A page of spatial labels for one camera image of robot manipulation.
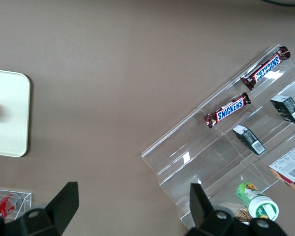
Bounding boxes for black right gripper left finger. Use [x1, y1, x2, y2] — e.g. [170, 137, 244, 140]
[4, 181, 80, 236]

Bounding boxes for red cola can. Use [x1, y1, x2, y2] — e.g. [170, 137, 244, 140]
[0, 193, 21, 219]

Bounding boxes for green white capped bottle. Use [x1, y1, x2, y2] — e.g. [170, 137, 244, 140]
[236, 181, 280, 222]

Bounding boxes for small dark green box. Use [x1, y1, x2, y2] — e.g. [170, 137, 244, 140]
[232, 124, 266, 156]
[269, 95, 295, 125]

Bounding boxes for Snickers chocolate bar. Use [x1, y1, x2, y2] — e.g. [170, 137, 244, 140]
[240, 46, 292, 91]
[203, 91, 252, 129]

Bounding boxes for black cable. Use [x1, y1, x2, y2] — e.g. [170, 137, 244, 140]
[260, 0, 295, 7]

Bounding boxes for clear acrylic can holder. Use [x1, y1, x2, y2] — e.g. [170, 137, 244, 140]
[0, 187, 32, 221]

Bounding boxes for brown wicker basket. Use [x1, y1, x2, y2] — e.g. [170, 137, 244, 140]
[232, 206, 253, 226]

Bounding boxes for cream plastic tray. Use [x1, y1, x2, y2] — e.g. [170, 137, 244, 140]
[0, 68, 31, 158]

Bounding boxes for white carton with barcode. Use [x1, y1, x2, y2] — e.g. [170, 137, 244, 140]
[268, 141, 295, 196]

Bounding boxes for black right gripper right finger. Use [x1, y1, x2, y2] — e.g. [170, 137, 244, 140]
[185, 182, 249, 236]

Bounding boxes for clear acrylic tiered display stand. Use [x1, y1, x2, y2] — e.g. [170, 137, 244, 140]
[140, 44, 295, 228]

